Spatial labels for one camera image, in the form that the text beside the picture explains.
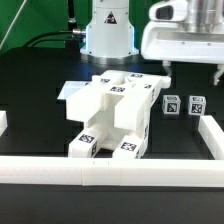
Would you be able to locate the white fence bar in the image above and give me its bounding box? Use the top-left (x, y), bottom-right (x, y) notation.
top-left (0, 156), bottom-right (224, 187)
top-left (198, 115), bottom-right (224, 160)

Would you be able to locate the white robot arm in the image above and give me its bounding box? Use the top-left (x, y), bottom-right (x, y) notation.
top-left (81, 0), bottom-right (224, 82)

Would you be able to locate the black cable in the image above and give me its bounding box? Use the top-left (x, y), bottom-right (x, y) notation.
top-left (23, 30), bottom-right (75, 48)

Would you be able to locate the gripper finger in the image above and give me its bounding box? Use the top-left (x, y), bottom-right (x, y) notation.
top-left (213, 64), bottom-right (224, 86)
top-left (162, 60), bottom-right (172, 77)

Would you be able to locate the white chair back frame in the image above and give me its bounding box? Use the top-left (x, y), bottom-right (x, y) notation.
top-left (66, 70), bottom-right (171, 130)

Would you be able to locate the white diagonal rod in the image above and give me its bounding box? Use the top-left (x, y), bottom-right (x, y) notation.
top-left (0, 0), bottom-right (28, 51)

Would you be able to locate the white front fence bar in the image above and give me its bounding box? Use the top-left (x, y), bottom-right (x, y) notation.
top-left (0, 156), bottom-right (224, 187)

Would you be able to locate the white cube marker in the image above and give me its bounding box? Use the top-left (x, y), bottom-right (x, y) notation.
top-left (162, 95), bottom-right (181, 114)
top-left (188, 95), bottom-right (206, 116)

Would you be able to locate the white right fence bar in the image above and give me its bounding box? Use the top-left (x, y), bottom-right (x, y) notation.
top-left (198, 115), bottom-right (224, 160)

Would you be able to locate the white left fence block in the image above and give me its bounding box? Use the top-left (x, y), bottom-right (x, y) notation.
top-left (0, 111), bottom-right (8, 136)

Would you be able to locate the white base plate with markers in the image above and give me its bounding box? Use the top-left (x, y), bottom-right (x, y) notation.
top-left (57, 81), bottom-right (88, 100)

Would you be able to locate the white chair seat part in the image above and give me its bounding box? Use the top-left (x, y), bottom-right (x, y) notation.
top-left (91, 85), bottom-right (152, 144)

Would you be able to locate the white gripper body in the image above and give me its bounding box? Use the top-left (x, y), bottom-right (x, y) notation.
top-left (141, 0), bottom-right (224, 64)

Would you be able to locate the white cube near marker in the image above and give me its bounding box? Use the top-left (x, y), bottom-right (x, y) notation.
top-left (162, 95), bottom-right (181, 114)

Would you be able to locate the black cable connector post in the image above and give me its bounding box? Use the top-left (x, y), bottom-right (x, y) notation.
top-left (65, 0), bottom-right (87, 51)

